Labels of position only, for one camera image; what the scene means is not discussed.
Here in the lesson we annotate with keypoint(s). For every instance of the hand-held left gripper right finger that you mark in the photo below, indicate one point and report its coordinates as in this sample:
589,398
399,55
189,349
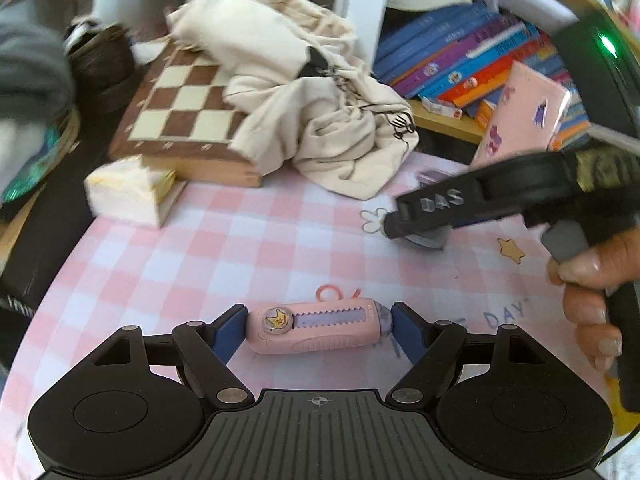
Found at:
407,331

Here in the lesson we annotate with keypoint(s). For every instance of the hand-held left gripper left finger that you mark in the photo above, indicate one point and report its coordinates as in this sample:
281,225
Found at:
230,331

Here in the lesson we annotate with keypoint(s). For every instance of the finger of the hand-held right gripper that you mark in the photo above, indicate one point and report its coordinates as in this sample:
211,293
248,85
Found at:
435,205

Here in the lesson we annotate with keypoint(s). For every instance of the grey toy car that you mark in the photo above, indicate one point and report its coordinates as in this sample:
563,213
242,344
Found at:
427,240

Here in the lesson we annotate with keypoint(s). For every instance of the pink utility knife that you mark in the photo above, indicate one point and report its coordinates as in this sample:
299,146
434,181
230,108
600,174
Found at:
310,340

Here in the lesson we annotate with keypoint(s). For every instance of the person's right hand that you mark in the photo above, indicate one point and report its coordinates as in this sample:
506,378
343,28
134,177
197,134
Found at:
585,305

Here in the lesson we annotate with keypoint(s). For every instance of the pink checked table mat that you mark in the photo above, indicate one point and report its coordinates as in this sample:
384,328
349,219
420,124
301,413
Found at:
200,270

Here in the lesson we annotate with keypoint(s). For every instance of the pink cylindrical canister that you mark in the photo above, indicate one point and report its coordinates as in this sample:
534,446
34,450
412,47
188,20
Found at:
520,110

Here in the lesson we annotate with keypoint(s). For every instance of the small orange box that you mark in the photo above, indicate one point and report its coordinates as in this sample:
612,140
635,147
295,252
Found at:
486,114

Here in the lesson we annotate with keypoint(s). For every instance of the small white and red box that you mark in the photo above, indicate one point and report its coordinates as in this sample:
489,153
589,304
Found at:
442,106

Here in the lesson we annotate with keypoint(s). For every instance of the row of colourful books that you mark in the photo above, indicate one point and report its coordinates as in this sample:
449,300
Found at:
440,60

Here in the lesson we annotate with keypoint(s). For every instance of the beige cloth bag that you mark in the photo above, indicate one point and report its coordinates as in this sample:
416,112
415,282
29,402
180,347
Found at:
310,125

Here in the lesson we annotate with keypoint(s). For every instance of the white tissue pack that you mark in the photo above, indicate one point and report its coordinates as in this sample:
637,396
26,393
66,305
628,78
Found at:
125,190

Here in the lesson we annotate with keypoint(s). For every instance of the black keyboard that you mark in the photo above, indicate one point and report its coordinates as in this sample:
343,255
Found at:
45,240

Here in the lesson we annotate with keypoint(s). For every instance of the wooden chess board box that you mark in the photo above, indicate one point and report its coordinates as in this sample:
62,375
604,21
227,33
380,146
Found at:
170,110

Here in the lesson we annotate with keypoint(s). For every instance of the iridescent plastic bag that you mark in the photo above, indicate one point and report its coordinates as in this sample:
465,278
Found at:
35,160

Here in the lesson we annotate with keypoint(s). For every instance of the dark brown round object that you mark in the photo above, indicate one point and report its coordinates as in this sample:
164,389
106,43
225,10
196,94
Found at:
102,70

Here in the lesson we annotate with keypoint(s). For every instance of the grey folded cloth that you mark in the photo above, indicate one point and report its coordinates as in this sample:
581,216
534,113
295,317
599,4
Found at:
30,60

